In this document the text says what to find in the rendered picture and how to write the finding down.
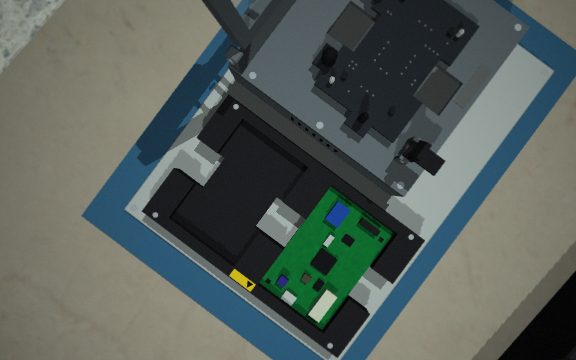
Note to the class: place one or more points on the green circuit board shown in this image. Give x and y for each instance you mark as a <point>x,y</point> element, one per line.
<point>326,257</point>

